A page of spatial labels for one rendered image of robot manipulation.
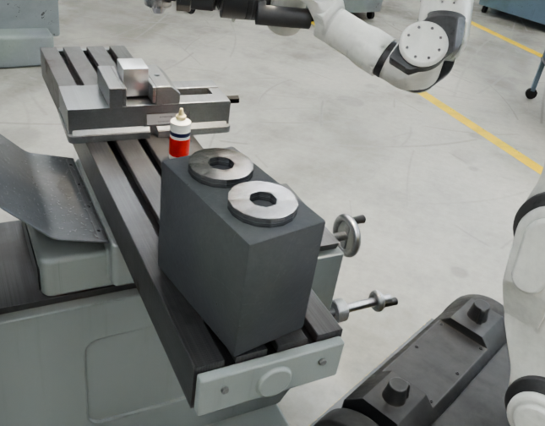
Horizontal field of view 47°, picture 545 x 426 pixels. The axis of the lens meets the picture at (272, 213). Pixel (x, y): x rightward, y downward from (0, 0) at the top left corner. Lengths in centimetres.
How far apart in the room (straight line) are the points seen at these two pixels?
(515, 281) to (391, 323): 130
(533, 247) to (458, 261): 175
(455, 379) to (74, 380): 79
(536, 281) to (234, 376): 51
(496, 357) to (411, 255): 130
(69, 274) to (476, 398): 84
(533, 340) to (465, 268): 160
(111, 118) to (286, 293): 64
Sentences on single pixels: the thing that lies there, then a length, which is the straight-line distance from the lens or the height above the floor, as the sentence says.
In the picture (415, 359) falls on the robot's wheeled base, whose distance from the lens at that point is 138.
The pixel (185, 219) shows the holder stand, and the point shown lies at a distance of 85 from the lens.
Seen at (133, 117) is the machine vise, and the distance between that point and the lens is 133.
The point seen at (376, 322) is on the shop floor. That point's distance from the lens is 234.
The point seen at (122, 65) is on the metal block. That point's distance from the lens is 134.
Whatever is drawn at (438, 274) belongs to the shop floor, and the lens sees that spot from 268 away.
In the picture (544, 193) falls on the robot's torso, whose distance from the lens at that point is 107.
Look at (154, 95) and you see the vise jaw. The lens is 132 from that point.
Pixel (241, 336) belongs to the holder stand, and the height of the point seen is 94.
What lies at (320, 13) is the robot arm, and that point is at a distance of 110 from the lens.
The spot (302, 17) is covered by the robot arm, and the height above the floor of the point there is 123.
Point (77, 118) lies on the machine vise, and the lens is 131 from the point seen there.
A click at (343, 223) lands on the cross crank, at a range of 165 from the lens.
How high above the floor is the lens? 152
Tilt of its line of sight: 33 degrees down
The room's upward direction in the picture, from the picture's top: 9 degrees clockwise
